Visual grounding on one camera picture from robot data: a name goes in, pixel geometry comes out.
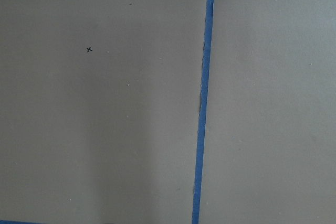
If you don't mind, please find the blue tape strip lengthwise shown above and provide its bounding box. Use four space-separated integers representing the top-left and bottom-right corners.
191 0 215 224

